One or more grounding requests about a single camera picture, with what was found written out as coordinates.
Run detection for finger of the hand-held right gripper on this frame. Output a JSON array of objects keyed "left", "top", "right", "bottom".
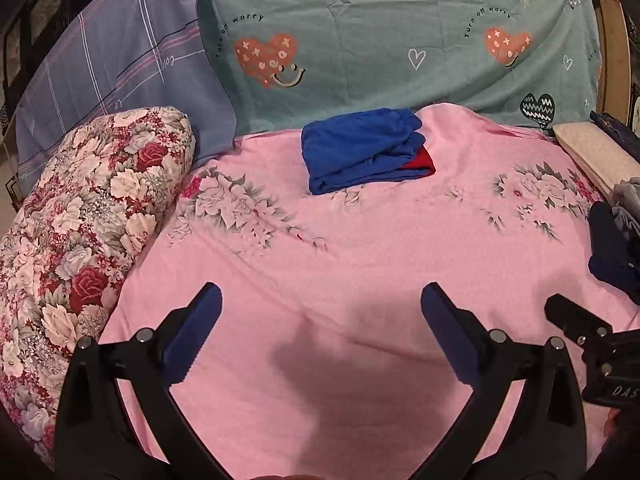
[{"left": 544, "top": 294, "right": 614, "bottom": 347}]

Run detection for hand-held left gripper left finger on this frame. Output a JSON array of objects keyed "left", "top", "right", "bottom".
[{"left": 54, "top": 282, "right": 238, "bottom": 480}]

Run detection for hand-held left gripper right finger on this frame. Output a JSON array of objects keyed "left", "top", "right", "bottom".
[{"left": 407, "top": 282, "right": 588, "bottom": 480}]

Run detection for blue and red pants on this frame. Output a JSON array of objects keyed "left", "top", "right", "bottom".
[{"left": 301, "top": 107, "right": 437, "bottom": 196}]

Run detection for person's right hand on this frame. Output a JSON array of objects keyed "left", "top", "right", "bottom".
[{"left": 602, "top": 406, "right": 636, "bottom": 453}]

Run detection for dark navy cloth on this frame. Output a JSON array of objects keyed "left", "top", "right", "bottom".
[{"left": 587, "top": 201, "right": 640, "bottom": 307}]

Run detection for pink floral bedsheet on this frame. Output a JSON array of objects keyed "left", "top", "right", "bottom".
[{"left": 97, "top": 102, "right": 640, "bottom": 480}]

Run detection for grey cloth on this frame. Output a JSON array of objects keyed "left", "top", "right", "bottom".
[{"left": 611, "top": 177, "right": 640, "bottom": 242}]

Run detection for red and white floral quilt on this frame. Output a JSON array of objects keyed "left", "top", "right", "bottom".
[{"left": 0, "top": 106, "right": 197, "bottom": 467}]

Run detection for cream textured cushion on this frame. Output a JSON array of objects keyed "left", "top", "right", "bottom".
[{"left": 552, "top": 122, "right": 640, "bottom": 202}]

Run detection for dark patterned item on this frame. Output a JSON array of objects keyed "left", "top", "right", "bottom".
[{"left": 590, "top": 110, "right": 640, "bottom": 153}]

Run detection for wooden headboard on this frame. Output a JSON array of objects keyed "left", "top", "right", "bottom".
[{"left": 570, "top": 0, "right": 640, "bottom": 128}]

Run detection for blue plaid pillow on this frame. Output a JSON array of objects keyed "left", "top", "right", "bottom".
[{"left": 14, "top": 0, "right": 238, "bottom": 197}]

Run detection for green heart-print pillow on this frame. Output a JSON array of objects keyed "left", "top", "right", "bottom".
[{"left": 196, "top": 0, "right": 602, "bottom": 137}]

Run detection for dark framed furniture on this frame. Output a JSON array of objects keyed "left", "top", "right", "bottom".
[{"left": 0, "top": 0, "right": 96, "bottom": 126}]

